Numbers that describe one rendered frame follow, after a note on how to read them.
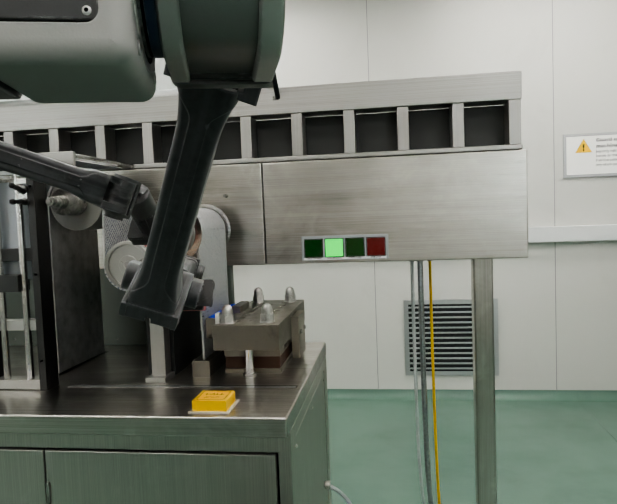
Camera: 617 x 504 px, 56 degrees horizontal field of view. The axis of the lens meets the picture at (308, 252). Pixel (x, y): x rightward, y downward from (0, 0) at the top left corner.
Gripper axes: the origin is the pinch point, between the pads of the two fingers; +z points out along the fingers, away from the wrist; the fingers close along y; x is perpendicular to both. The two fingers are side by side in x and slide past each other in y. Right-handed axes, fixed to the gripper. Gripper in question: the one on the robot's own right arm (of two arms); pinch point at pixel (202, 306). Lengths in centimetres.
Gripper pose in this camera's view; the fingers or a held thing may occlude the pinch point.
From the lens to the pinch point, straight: 146.8
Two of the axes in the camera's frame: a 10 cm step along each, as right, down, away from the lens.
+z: 1.4, 4.4, 8.9
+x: 0.4, -9.0, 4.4
